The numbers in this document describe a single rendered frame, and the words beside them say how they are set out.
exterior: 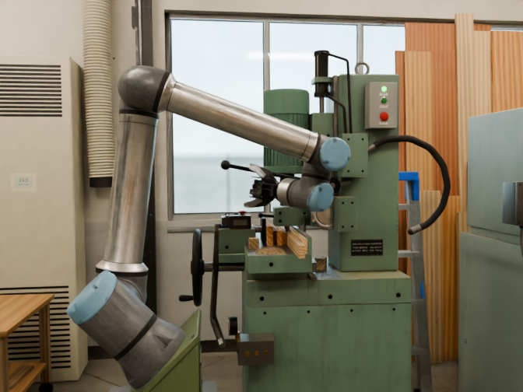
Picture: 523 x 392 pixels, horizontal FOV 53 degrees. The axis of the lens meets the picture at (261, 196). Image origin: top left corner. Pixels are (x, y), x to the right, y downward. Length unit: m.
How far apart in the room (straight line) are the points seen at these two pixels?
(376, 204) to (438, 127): 1.66
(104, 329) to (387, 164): 1.14
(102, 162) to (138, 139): 1.60
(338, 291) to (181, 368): 0.71
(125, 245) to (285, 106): 0.77
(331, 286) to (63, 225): 1.72
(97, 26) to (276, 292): 2.00
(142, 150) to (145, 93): 0.19
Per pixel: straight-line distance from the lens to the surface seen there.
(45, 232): 3.11
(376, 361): 1.96
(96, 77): 3.19
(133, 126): 1.55
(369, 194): 1.95
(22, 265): 3.17
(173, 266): 3.34
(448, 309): 3.48
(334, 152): 1.46
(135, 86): 1.45
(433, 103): 3.56
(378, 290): 1.89
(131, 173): 1.54
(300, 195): 1.60
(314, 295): 1.84
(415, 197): 2.83
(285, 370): 1.90
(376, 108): 1.90
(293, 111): 1.92
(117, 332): 1.39
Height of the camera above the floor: 1.18
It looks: 3 degrees down
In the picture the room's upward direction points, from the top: straight up
